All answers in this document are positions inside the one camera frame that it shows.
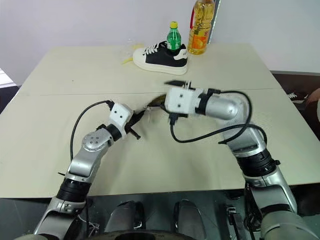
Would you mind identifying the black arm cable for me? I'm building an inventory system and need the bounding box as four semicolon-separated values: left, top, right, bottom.
170;90;253;145
70;100;114;161

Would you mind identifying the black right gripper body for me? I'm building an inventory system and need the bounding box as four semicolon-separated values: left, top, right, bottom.
159;80;198;125

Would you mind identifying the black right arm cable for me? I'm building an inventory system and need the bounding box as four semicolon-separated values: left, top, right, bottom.
170;90;253;145

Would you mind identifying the dark rounded robot foot shape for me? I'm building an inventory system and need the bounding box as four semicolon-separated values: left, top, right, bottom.
104;199;146;234
173;198;201;234

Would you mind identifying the white and black sneaker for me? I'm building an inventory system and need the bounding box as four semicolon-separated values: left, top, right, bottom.
132;41;189;76

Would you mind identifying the large yellow oil bottle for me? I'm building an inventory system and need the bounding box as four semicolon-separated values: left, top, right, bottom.
187;0;216;56

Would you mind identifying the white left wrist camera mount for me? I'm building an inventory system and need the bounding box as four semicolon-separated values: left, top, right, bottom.
107;102;135;139

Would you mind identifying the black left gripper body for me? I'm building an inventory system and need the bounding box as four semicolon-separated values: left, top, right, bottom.
124;110;142;134

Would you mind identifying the dark panel behind table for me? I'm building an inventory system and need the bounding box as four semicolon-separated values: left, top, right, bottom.
206;0;223;45

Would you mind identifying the green plastic soda bottle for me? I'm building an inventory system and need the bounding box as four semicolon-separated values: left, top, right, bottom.
165;21;182;53

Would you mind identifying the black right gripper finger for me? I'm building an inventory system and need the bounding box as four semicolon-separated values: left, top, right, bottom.
146;94;168;109
163;79;188;88

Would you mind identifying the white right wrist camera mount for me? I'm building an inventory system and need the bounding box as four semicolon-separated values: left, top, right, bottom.
163;87;201;116

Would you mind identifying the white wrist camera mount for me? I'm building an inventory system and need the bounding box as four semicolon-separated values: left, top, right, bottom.
107;102;135;139
163;87;201;116

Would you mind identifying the bystander bare hand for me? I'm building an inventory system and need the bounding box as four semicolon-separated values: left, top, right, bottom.
305;87;320;105

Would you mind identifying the crumpled yellow clear plastic wrapper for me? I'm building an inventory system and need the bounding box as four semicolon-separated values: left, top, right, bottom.
120;42;145;66

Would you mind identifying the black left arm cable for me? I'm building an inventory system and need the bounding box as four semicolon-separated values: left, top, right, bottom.
70;100;114;161

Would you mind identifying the black pedal bracket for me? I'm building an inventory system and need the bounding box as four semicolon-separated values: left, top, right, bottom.
224;204;245;236

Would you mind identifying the dark sneaker with white laces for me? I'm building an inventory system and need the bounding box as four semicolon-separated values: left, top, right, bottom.
286;91;311;105

